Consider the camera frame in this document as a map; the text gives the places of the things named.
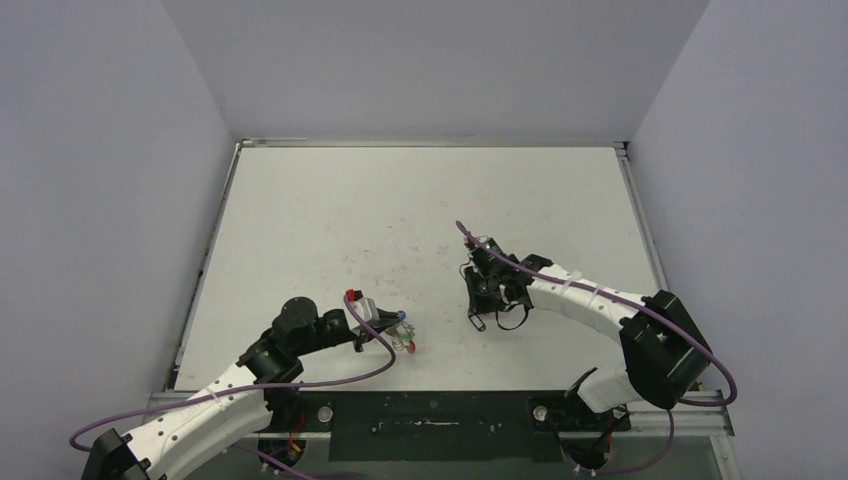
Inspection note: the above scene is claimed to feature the large keyring with red sleeve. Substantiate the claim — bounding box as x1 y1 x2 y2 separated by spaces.
386 320 417 354

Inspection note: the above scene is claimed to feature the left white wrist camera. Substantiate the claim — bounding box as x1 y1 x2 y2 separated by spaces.
344 289 378 330

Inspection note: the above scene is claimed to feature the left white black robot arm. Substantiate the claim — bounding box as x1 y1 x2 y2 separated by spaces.
82 290 406 479

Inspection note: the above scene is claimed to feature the black key tag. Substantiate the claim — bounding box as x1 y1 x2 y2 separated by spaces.
468 314 487 332

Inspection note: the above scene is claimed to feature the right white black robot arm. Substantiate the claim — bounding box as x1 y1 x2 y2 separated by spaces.
463 237 710 429

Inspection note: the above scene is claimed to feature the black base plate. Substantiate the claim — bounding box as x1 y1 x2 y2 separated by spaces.
258 390 631 466

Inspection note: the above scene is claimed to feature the aluminium frame rail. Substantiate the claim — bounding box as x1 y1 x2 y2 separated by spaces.
147 391 735 439

